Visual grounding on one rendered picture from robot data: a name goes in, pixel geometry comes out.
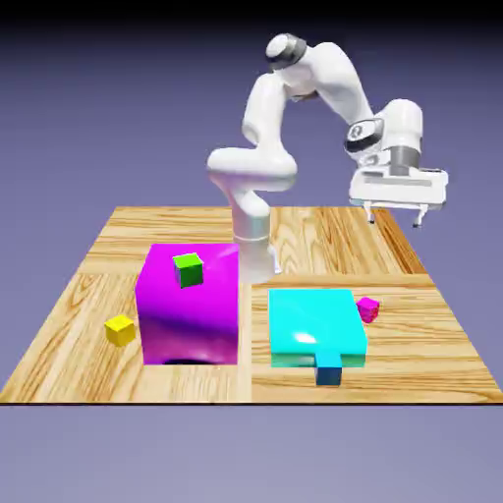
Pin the large magenta box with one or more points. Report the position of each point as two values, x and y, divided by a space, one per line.
188 314

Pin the small cyan cube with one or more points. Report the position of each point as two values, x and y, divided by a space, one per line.
328 369

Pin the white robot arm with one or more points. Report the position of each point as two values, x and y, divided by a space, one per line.
267 118

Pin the large cyan box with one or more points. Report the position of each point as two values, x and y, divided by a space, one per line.
314 322

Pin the small yellow cube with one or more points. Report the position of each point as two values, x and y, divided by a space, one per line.
120 331

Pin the small green cube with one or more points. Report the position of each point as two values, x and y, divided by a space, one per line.
189 270

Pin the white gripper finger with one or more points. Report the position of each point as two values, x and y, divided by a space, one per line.
419 217
370 213

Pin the small magenta cube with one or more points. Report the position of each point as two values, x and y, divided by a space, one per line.
368 309

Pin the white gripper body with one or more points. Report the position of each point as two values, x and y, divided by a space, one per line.
397 188

